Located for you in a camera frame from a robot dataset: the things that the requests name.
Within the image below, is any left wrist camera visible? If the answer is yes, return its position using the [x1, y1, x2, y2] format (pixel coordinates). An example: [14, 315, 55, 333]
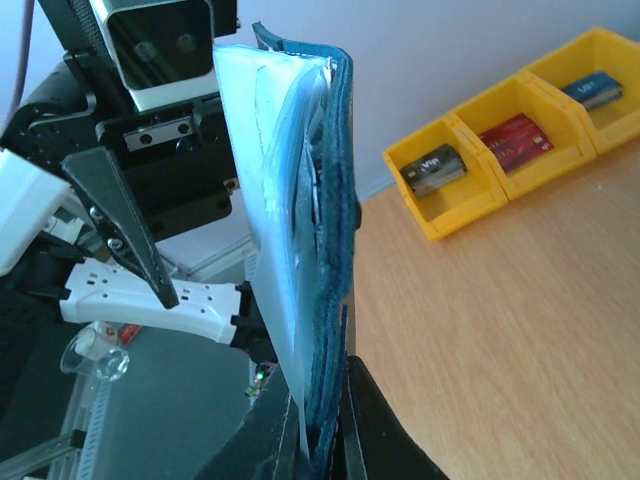
[40, 1, 240, 114]

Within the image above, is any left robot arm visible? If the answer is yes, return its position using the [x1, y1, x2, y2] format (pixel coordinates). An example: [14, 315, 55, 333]
[1, 52, 277, 407]

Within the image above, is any yellow bin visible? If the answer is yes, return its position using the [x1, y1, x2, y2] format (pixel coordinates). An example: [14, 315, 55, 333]
[523, 27, 639, 154]
[383, 114, 508, 242]
[449, 73, 596, 200]

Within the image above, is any yellow bin middle left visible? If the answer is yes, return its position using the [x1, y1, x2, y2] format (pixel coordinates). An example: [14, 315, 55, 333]
[449, 73, 596, 200]

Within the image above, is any yellow bin near left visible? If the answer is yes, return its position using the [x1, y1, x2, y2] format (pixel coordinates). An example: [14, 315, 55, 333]
[383, 114, 508, 242]

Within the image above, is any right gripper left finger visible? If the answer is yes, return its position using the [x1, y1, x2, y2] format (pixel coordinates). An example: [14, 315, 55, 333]
[195, 368, 305, 480]

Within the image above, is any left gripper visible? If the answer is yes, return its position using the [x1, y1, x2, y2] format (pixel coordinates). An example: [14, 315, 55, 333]
[61, 49, 239, 311]

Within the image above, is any blue card holder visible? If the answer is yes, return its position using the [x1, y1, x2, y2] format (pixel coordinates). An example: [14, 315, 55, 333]
[213, 23, 359, 479]

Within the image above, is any blue card in bin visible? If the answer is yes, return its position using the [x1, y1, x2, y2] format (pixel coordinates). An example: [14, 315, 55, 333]
[561, 71, 623, 111]

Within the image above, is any clear glass cup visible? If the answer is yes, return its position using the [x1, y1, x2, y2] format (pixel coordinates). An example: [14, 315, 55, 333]
[59, 328, 130, 382]

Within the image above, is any grey slotted cable duct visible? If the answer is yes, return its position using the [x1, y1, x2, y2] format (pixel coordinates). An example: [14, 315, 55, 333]
[76, 383, 111, 479]

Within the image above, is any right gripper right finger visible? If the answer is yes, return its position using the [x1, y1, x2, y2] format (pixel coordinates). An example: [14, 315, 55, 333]
[339, 355, 447, 480]

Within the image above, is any dark card in bin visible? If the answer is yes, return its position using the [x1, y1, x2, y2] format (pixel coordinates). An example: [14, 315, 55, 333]
[400, 144, 467, 197]

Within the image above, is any left controller board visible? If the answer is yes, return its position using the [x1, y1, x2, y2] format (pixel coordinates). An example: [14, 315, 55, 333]
[245, 362, 276, 401]

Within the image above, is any red card in bin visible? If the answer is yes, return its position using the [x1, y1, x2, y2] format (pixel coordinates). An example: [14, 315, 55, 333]
[479, 114, 554, 173]

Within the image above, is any yellow bin far left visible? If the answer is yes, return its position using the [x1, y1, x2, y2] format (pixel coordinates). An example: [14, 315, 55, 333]
[523, 27, 639, 154]

